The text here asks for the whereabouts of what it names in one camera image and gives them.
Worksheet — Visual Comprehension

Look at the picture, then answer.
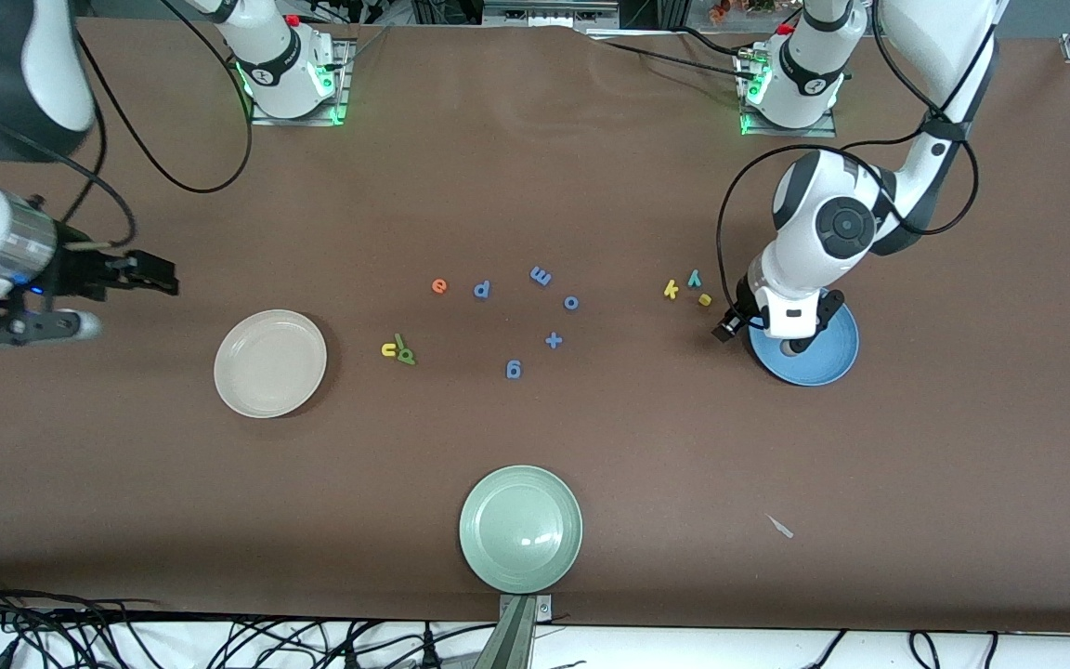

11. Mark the blue round plate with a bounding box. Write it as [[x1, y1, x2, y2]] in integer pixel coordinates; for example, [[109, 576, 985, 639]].
[[748, 299, 860, 387]]

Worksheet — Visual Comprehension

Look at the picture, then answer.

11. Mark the beige round plate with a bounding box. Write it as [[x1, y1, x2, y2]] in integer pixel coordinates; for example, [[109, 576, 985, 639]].
[[214, 309, 328, 419]]

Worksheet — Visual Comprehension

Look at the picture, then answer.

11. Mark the brown table mat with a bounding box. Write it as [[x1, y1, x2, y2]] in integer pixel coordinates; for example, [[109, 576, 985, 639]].
[[0, 17, 1070, 635]]

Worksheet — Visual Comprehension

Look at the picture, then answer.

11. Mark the pale green round plate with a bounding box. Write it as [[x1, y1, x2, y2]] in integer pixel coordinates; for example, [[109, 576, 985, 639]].
[[459, 465, 583, 594]]

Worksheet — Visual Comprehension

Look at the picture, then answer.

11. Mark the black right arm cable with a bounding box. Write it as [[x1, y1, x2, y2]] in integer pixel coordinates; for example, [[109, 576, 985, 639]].
[[0, 0, 254, 252]]

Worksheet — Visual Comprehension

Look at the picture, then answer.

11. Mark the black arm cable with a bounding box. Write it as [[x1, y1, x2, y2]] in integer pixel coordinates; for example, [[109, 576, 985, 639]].
[[715, 0, 982, 321], [0, 0, 254, 252]]

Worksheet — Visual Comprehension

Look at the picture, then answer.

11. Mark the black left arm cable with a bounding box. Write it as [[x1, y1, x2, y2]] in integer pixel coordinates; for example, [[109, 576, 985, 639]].
[[715, 0, 982, 321]]

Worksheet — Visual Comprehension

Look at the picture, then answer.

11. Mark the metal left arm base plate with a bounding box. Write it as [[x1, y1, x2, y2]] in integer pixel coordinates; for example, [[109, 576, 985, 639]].
[[739, 51, 838, 138]]

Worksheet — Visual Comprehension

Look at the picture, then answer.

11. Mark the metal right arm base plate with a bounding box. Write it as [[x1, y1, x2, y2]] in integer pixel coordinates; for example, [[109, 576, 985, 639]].
[[250, 37, 350, 127]]

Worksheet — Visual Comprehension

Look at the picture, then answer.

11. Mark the thin black power cable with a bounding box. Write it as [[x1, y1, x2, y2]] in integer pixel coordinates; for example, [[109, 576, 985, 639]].
[[674, 26, 763, 61], [591, 37, 746, 79]]

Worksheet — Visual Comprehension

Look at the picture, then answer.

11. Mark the thin grey cable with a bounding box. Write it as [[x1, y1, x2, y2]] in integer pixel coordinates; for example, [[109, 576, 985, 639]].
[[335, 26, 389, 71]]

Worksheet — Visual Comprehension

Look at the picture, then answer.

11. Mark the silver metal frame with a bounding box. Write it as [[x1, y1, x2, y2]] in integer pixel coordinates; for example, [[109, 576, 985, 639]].
[[484, 0, 675, 38]]

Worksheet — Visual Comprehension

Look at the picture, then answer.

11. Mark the grey metal camera bracket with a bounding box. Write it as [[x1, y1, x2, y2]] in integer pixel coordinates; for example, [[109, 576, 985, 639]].
[[475, 593, 555, 669]]

